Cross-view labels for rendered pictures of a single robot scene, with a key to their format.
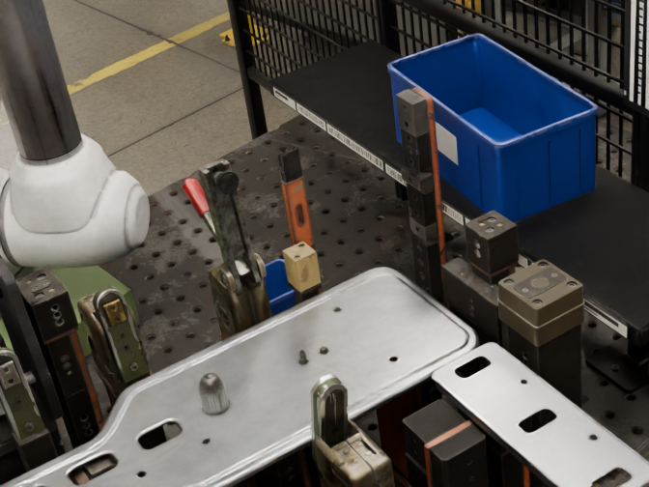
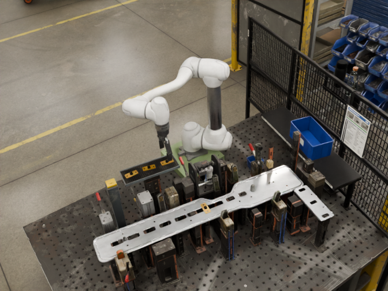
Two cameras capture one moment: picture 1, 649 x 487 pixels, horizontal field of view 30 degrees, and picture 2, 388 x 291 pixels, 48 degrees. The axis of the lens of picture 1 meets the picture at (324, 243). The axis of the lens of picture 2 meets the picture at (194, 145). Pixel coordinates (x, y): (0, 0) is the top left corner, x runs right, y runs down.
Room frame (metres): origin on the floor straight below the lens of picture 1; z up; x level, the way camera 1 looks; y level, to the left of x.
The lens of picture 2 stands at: (-0.84, 0.34, 3.06)
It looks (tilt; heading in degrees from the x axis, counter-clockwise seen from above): 41 degrees down; 5
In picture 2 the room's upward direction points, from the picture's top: 4 degrees counter-clockwise
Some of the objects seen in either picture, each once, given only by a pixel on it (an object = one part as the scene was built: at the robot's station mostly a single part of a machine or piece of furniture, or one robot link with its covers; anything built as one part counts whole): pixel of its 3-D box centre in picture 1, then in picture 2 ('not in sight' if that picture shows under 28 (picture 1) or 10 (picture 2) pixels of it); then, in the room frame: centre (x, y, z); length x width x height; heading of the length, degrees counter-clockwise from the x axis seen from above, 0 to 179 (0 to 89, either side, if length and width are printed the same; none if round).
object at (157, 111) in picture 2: not in sight; (157, 109); (1.21, 0.73, 1.58); 0.13 x 0.11 x 0.16; 75
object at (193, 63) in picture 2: not in sight; (191, 66); (1.75, 0.55, 1.55); 0.18 x 0.14 x 0.13; 165
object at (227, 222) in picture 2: not in sight; (227, 237); (0.83, 0.33, 0.87); 0.12 x 0.09 x 0.35; 27
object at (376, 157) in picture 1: (478, 162); (306, 144); (1.54, -0.25, 1.01); 0.90 x 0.22 x 0.03; 27
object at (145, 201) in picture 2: not in sight; (149, 218); (0.95, 0.83, 0.90); 0.13 x 0.10 x 0.41; 27
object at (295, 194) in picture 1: (312, 301); (269, 169); (1.35, 0.03, 0.95); 0.03 x 0.01 x 0.50; 117
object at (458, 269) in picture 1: (482, 365); (301, 186); (1.28, -0.19, 0.85); 0.12 x 0.03 x 0.30; 27
